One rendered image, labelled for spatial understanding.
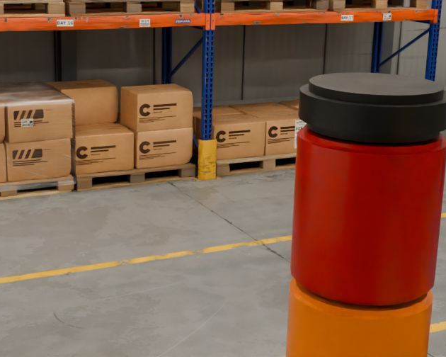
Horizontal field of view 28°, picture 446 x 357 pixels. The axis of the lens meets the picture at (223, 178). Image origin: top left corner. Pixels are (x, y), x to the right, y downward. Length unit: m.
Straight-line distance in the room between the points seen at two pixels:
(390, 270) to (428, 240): 0.02
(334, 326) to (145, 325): 5.31
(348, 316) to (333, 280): 0.01
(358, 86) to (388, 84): 0.01
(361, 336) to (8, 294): 5.85
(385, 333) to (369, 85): 0.08
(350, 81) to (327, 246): 0.05
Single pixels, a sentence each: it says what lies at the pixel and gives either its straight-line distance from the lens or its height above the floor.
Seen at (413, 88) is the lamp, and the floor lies 2.34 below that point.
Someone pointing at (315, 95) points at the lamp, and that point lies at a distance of 0.29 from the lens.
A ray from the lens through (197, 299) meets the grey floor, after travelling 5.96.
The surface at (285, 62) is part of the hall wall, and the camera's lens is 10.53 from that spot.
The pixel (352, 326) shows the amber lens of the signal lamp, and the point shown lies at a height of 2.26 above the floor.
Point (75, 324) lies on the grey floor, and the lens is 5.63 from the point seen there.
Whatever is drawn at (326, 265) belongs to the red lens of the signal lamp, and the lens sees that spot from 0.29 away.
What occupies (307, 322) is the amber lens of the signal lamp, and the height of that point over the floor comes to 2.26.
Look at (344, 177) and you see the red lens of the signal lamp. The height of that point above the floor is 2.31.
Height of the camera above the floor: 2.39
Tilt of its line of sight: 16 degrees down
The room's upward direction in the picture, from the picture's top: 2 degrees clockwise
